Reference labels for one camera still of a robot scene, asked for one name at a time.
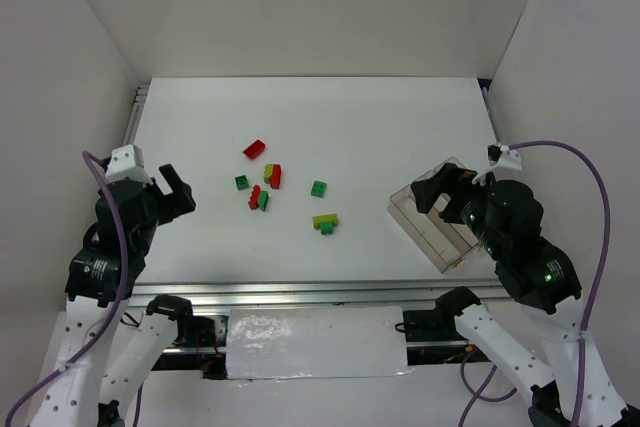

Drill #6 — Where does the small green square lego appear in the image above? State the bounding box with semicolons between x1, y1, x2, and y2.
234;175;250;191

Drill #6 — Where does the red lego stepped brick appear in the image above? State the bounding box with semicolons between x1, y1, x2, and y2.
248;185;262;210

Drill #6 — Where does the yellow-green small lego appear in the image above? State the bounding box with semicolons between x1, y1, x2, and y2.
263;164;275;183

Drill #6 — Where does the yellow-green long lego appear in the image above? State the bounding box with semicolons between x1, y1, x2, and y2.
312;214;339;230

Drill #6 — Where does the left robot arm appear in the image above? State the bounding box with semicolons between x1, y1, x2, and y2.
4;152;196;426

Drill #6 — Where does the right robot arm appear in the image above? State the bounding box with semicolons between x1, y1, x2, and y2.
411;163;639;426

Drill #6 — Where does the clear compartment container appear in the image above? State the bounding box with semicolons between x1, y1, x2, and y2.
387;185;493;277

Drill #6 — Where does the white glossy cover plate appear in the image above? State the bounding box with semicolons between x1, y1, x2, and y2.
226;306;409;380

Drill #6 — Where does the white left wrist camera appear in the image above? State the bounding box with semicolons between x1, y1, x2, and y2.
105;144;152;185

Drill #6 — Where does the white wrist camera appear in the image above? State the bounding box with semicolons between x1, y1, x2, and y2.
105;144;152;185
472;143;522;185

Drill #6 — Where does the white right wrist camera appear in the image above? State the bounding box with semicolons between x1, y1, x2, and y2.
472;143;522;185

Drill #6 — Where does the aluminium right rail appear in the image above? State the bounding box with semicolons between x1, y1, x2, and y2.
481;87;502;142

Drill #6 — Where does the aluminium rail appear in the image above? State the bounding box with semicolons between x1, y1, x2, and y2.
122;84;150;145
129;279;507;312
481;87;502;142

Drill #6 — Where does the aluminium left rail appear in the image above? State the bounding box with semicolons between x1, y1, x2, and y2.
122;84;150;145

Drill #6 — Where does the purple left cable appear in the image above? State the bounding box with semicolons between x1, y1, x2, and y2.
3;150;132;427

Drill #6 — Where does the purple cable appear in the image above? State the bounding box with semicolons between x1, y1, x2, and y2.
3;150;132;427
457;140;613;427

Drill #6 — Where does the aluminium front rail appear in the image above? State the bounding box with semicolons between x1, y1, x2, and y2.
129;279;507;312

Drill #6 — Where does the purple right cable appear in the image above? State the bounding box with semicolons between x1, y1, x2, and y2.
457;140;613;427

